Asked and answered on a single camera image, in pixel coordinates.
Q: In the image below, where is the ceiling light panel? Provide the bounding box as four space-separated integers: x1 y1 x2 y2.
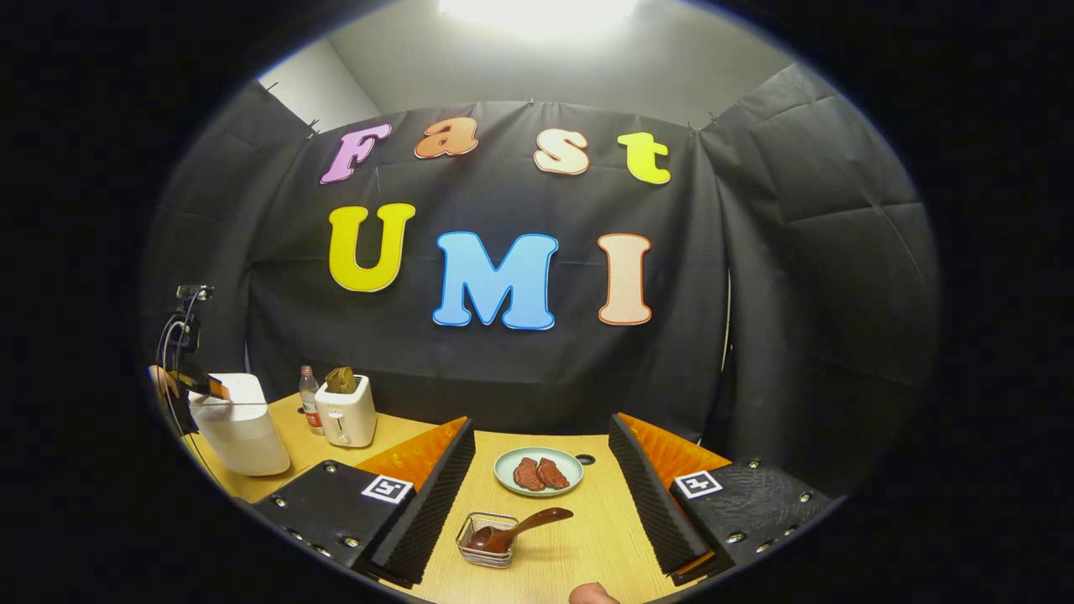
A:
437 0 639 39

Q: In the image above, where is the brown wooden spoon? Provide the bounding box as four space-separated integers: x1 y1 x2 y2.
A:
466 506 576 555

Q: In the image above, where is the clear water bottle red label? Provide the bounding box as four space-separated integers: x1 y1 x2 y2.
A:
298 365 326 436

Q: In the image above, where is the white toaster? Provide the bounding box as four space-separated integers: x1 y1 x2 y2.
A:
314 374 378 449

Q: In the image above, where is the pale green plate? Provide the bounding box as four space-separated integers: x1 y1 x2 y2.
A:
493 445 585 498

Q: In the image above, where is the metal wire chopstick holder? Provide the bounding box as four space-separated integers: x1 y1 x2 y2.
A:
455 511 520 570

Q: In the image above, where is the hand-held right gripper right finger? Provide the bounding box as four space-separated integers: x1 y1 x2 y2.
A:
607 411 832 588

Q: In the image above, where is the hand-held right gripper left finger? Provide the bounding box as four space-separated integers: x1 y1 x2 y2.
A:
252 416 477 589

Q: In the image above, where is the black backdrop cloth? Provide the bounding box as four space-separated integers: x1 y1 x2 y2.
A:
138 63 941 496

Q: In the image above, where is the white rice cooker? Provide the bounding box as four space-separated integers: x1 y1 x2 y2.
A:
185 372 293 478

